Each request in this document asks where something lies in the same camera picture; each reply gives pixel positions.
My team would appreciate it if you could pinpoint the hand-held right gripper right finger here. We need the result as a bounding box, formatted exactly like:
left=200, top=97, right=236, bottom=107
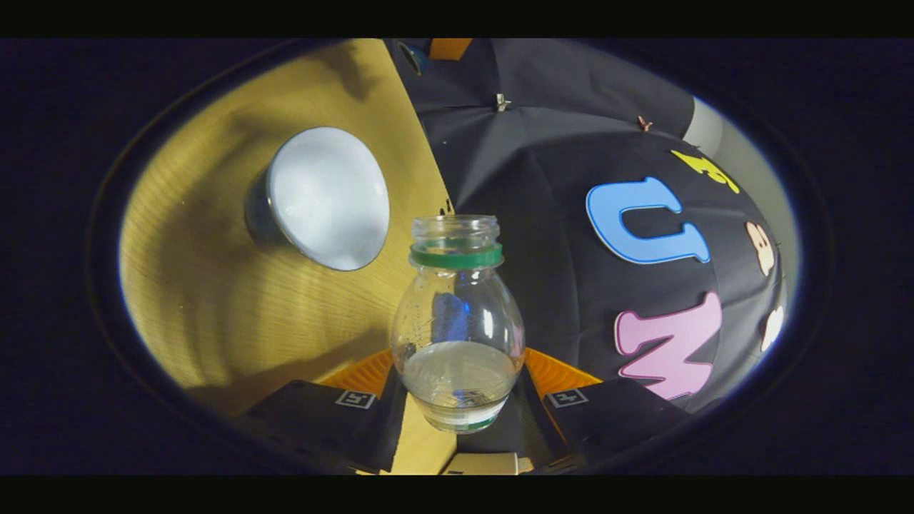
left=518, top=348, right=690, bottom=468

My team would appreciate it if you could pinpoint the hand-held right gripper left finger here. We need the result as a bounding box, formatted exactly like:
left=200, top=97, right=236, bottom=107
left=239, top=348, right=408, bottom=473

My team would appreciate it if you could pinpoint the clear plastic water bottle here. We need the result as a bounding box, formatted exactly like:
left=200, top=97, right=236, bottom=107
left=390, top=214, right=527, bottom=435

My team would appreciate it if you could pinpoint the blue teacup white inside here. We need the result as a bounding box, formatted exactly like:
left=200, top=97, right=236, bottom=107
left=245, top=126, right=391, bottom=272

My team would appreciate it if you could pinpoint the black backdrop cloth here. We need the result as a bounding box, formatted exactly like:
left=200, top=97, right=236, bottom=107
left=386, top=39, right=790, bottom=415

